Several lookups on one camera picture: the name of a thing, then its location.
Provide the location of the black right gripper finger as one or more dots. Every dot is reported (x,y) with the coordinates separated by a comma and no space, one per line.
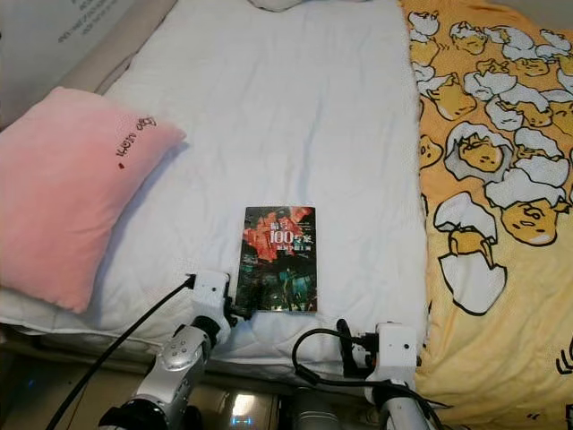
(346,345)

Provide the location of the yellow cartoon egg blanket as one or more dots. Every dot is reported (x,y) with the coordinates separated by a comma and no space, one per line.
(501,224)

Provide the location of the pink plush pillow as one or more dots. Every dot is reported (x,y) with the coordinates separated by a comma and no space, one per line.
(72,197)

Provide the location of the dark illustrated paperback book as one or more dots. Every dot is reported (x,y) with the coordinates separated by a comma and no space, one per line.
(277,260)

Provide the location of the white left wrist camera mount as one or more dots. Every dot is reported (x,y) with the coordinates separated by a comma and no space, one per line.
(211,296)

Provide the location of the white quilted mattress pad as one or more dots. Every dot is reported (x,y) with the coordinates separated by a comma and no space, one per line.
(286,116)

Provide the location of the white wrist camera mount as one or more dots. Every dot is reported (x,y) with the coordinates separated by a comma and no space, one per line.
(211,296)
(398,351)

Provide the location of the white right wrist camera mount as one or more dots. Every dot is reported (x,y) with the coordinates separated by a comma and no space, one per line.
(398,351)

